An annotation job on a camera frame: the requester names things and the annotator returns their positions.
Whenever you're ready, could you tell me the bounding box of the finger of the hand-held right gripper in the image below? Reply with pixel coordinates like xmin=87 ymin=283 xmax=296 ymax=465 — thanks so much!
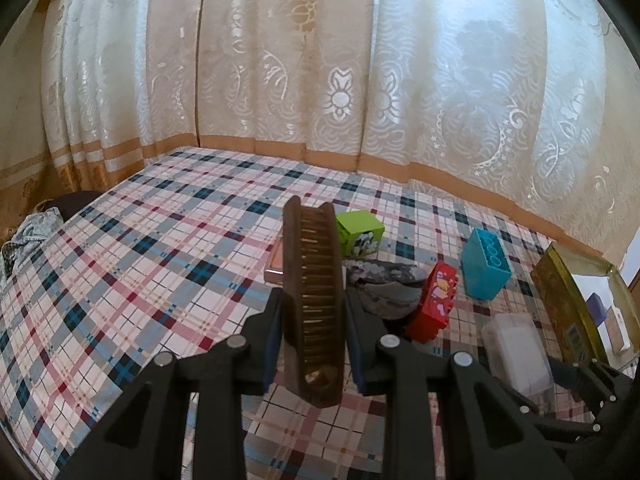
xmin=529 ymin=396 xmax=603 ymax=433
xmin=547 ymin=355 xmax=628 ymax=407

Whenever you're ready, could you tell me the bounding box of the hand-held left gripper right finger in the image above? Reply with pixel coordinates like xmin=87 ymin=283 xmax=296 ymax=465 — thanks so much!
xmin=342 ymin=287 xmax=576 ymax=480

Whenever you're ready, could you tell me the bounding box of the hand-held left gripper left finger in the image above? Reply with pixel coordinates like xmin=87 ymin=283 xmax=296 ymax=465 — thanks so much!
xmin=60 ymin=287 xmax=286 ymax=480

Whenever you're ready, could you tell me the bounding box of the brown wooden comb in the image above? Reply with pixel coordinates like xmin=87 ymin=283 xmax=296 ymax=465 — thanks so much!
xmin=282 ymin=196 xmax=347 ymax=407

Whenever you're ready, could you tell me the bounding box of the gold tin box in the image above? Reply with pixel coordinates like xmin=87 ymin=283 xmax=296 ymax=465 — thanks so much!
xmin=530 ymin=242 xmax=640 ymax=366

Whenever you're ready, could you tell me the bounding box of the red toy block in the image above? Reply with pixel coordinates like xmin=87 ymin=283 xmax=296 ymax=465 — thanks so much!
xmin=406 ymin=260 xmax=460 ymax=343

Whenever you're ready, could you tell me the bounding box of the blue toy block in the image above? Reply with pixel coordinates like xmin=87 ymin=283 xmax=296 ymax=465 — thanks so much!
xmin=460 ymin=227 xmax=512 ymax=301

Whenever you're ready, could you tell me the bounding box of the white box with red label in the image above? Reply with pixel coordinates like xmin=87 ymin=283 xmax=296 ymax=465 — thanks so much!
xmin=607 ymin=305 xmax=632 ymax=352

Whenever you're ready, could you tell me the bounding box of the purple and white box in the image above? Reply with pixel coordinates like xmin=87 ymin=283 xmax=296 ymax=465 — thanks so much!
xmin=586 ymin=292 xmax=609 ymax=333

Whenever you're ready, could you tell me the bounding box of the clear plastic box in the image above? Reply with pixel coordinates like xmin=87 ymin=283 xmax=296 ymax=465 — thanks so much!
xmin=481 ymin=312 xmax=555 ymax=397

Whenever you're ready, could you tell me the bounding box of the small copper pink box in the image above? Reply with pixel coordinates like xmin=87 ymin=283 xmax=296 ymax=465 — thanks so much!
xmin=264 ymin=237 xmax=287 ymax=285

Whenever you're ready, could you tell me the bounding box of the green toy block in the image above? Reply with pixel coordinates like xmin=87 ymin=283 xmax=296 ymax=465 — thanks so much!
xmin=335 ymin=210 xmax=385 ymax=260

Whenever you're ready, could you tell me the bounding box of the plaid bed sheet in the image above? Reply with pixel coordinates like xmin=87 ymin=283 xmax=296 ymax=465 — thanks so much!
xmin=0 ymin=145 xmax=601 ymax=480

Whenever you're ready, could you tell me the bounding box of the blue grey cloth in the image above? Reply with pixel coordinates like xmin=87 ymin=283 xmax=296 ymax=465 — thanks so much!
xmin=0 ymin=210 xmax=63 ymax=273

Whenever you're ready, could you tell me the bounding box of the cream lace curtain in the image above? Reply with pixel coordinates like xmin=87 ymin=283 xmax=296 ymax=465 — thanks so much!
xmin=0 ymin=0 xmax=626 ymax=271

